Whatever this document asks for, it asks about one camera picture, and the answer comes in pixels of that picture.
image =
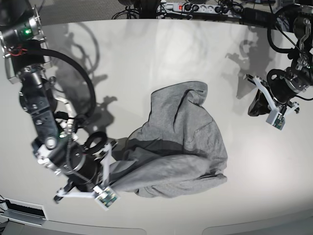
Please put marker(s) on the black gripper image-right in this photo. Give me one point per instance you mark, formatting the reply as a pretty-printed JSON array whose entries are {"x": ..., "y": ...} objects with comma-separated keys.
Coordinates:
[{"x": 277, "y": 81}]

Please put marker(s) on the white power strip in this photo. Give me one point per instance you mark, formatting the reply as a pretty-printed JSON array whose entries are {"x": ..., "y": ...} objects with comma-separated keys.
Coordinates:
[{"x": 191, "y": 10}]

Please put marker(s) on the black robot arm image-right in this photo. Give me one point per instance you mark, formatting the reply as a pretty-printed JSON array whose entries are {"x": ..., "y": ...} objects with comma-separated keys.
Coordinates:
[{"x": 300, "y": 72}]

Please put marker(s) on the white wrist camera mount image-right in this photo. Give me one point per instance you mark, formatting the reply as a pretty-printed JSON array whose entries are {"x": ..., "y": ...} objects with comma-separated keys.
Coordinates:
[{"x": 278, "y": 111}]

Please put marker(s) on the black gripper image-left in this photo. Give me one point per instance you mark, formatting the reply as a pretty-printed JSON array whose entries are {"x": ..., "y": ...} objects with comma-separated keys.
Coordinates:
[{"x": 80, "y": 164}]

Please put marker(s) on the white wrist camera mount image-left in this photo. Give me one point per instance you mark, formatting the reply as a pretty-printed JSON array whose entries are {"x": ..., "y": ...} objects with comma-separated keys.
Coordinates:
[{"x": 101, "y": 193}]

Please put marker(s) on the silver cable tray slot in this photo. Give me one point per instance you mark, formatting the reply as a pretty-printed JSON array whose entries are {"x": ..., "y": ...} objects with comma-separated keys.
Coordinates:
[{"x": 23, "y": 212}]

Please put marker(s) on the black power adapter box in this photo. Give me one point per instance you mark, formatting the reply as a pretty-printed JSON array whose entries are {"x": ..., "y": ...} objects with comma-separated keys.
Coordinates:
[{"x": 261, "y": 18}]

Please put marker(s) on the grey t-shirt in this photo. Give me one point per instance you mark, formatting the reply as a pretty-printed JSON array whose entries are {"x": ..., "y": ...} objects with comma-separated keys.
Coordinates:
[{"x": 178, "y": 151}]

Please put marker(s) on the black pole base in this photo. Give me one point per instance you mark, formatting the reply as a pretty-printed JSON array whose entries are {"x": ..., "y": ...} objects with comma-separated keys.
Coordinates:
[{"x": 148, "y": 9}]

